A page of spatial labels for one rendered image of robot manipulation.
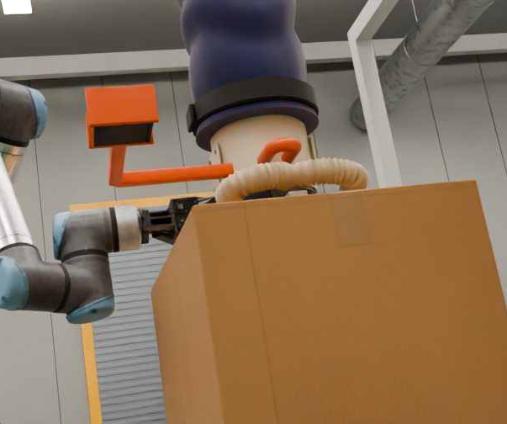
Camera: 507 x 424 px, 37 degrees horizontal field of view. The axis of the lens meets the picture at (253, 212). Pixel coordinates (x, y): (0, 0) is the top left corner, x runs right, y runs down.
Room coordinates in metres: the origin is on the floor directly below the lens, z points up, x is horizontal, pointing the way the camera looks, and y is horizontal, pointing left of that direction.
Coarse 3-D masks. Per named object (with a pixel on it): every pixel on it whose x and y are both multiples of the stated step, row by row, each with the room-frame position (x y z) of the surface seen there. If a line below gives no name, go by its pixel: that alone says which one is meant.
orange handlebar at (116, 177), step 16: (272, 144) 1.12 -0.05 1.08; (288, 144) 1.12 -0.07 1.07; (112, 160) 1.04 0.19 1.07; (288, 160) 1.18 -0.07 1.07; (112, 176) 1.11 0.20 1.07; (128, 176) 1.16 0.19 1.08; (144, 176) 1.17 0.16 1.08; (160, 176) 1.17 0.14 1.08; (176, 176) 1.18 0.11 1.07; (192, 176) 1.19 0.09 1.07; (208, 176) 1.19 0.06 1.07; (224, 176) 1.20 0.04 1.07
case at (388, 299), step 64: (384, 192) 0.99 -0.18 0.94; (448, 192) 1.01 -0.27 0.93; (192, 256) 0.97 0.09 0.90; (256, 256) 0.94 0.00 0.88; (320, 256) 0.96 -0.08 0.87; (384, 256) 0.98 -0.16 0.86; (448, 256) 1.00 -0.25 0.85; (192, 320) 1.04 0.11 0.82; (256, 320) 0.94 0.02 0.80; (320, 320) 0.96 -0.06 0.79; (384, 320) 0.98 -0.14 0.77; (448, 320) 1.00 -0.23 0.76; (192, 384) 1.12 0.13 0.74; (256, 384) 0.93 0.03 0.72; (320, 384) 0.95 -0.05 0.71; (384, 384) 0.97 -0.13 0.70; (448, 384) 0.99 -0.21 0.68
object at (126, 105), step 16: (96, 96) 0.87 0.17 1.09; (112, 96) 0.87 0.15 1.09; (128, 96) 0.88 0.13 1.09; (144, 96) 0.88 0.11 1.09; (96, 112) 0.87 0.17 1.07; (112, 112) 0.87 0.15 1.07; (128, 112) 0.88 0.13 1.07; (144, 112) 0.88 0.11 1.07; (96, 128) 0.88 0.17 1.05; (112, 128) 0.89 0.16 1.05; (128, 128) 0.89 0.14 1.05; (144, 128) 0.90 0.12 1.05; (96, 144) 0.93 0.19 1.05; (112, 144) 0.94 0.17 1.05; (128, 144) 0.95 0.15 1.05; (144, 144) 0.96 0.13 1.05
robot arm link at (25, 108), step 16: (0, 80) 1.58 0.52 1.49; (0, 96) 1.56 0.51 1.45; (16, 96) 1.59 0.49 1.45; (32, 96) 1.62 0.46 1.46; (0, 112) 1.57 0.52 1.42; (16, 112) 1.60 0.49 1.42; (32, 112) 1.62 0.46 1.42; (0, 128) 1.61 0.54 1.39; (16, 128) 1.62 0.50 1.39; (32, 128) 1.65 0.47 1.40; (0, 144) 1.63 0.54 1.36; (16, 144) 1.64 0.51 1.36; (16, 160) 1.68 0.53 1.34
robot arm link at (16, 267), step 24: (0, 168) 1.41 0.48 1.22; (0, 192) 1.37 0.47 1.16; (0, 216) 1.34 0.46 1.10; (0, 240) 1.32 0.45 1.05; (24, 240) 1.33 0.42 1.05; (0, 264) 1.27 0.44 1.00; (24, 264) 1.29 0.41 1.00; (48, 264) 1.33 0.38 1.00; (0, 288) 1.28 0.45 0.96; (24, 288) 1.28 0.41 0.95; (48, 288) 1.31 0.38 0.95
